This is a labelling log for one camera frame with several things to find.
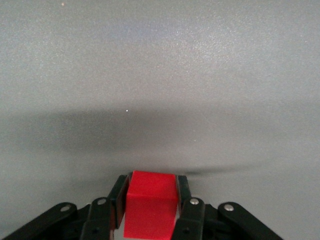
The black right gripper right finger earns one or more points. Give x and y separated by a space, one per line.
192 220

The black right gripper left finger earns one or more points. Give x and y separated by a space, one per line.
97 217

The small red cube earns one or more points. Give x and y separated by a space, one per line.
150 205

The dark grey table mat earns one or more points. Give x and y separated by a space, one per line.
160 75

